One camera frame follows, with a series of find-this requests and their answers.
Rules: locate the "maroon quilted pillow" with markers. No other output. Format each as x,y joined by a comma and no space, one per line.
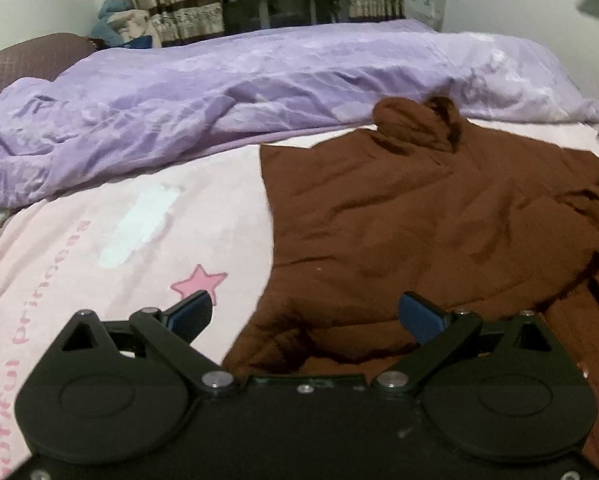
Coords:
45,57

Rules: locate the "purple duvet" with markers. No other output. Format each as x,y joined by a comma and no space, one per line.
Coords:
125,110

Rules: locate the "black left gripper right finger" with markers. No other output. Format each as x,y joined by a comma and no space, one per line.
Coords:
441,335

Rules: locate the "pile of clothes in corner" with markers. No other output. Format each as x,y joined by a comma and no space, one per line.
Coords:
121,26

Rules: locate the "brown button-up shirt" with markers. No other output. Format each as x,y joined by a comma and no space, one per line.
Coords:
465,216

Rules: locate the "pink printed bed sheet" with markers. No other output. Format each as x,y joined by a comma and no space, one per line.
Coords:
142,241

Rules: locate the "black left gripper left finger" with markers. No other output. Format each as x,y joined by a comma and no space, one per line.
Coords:
168,335

